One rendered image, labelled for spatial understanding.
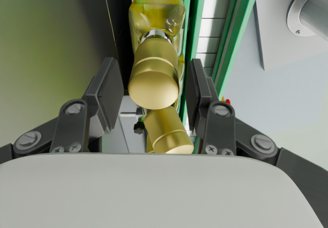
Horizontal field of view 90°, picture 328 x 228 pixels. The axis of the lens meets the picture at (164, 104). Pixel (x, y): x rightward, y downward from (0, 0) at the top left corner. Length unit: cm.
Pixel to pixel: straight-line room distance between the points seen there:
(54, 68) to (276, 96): 101
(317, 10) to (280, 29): 12
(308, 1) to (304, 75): 40
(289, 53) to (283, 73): 14
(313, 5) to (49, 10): 69
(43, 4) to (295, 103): 114
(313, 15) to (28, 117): 72
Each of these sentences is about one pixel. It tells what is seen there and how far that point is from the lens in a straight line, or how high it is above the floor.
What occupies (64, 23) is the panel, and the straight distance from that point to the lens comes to 26.
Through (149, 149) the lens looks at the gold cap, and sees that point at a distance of 20.
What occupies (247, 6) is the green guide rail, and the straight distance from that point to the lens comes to 31.
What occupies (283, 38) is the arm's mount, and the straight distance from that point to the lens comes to 81.
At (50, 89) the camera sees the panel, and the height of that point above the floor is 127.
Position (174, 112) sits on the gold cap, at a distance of 16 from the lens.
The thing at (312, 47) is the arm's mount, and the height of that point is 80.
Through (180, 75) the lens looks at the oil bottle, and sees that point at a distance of 19.
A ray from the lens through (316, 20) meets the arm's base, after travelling 70.
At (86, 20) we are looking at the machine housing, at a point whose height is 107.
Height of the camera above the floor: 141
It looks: 45 degrees down
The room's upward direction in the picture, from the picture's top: 179 degrees counter-clockwise
